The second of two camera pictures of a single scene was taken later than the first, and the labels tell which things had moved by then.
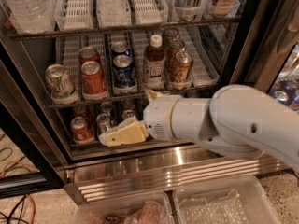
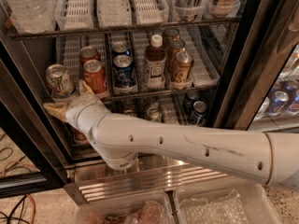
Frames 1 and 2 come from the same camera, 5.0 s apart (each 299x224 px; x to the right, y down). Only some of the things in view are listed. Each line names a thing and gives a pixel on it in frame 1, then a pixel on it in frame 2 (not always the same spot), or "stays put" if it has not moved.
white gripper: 158,116 -> 78,107
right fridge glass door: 267,56 stays put
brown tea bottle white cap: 154,62 stays put
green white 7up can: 60,80 stays put
